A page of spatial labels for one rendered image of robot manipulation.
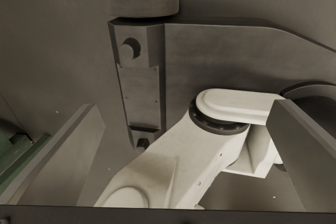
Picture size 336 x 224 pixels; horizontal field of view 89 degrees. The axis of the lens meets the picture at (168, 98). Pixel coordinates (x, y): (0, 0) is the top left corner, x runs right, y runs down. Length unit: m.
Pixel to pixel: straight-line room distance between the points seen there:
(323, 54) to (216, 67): 0.24
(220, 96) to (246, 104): 0.05
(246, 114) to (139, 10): 0.33
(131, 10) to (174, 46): 0.13
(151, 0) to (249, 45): 0.25
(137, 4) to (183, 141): 0.32
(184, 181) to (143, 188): 0.08
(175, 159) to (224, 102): 0.16
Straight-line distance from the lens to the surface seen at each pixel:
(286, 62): 0.52
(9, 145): 1.44
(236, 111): 0.38
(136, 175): 0.27
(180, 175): 0.31
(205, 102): 0.38
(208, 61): 0.48
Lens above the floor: 0.61
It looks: 54 degrees down
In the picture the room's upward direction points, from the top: 161 degrees counter-clockwise
